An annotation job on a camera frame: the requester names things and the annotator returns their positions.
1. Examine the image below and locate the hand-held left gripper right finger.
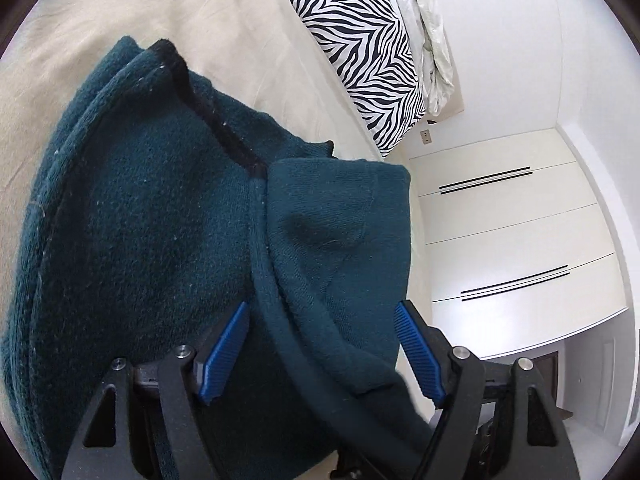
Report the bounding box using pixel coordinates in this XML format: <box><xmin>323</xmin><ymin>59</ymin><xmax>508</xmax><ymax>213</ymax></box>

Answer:
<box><xmin>393</xmin><ymin>299</ymin><xmax>582</xmax><ymax>480</ymax></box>

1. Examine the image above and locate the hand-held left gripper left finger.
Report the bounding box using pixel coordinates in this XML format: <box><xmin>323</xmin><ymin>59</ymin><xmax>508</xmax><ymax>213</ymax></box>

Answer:
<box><xmin>60</xmin><ymin>301</ymin><xmax>251</xmax><ymax>480</ymax></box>

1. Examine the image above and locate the dark green sweater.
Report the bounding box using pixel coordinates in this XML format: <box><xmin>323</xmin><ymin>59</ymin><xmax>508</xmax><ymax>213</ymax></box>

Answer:
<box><xmin>0</xmin><ymin>35</ymin><xmax>437</xmax><ymax>480</ymax></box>

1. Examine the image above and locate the white wardrobe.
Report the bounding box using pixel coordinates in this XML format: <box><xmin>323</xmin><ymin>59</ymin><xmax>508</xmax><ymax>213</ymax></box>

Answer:
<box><xmin>407</xmin><ymin>125</ymin><xmax>630</xmax><ymax>361</ymax></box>

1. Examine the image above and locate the white door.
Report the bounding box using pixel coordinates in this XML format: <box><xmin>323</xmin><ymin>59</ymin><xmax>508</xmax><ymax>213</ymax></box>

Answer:
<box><xmin>552</xmin><ymin>317</ymin><xmax>633</xmax><ymax>448</ymax></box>

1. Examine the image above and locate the zebra print pillow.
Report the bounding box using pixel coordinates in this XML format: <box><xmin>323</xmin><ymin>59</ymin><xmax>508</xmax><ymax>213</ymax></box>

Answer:
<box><xmin>282</xmin><ymin>0</ymin><xmax>428</xmax><ymax>158</ymax></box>

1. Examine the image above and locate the white crumpled duvet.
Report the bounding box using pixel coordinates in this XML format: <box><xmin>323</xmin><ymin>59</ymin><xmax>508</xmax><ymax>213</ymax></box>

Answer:
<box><xmin>382</xmin><ymin>0</ymin><xmax>457</xmax><ymax>116</ymax></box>

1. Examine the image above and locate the bed with beige sheet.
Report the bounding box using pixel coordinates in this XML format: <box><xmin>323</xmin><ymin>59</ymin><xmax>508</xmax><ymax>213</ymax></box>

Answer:
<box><xmin>0</xmin><ymin>0</ymin><xmax>386</xmax><ymax>221</ymax></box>

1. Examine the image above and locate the black wardrobe handle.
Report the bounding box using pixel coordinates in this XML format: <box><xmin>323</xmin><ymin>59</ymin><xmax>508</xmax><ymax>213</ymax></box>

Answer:
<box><xmin>460</xmin><ymin>264</ymin><xmax>571</xmax><ymax>302</ymax></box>
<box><xmin>439</xmin><ymin>166</ymin><xmax>533</xmax><ymax>194</ymax></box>

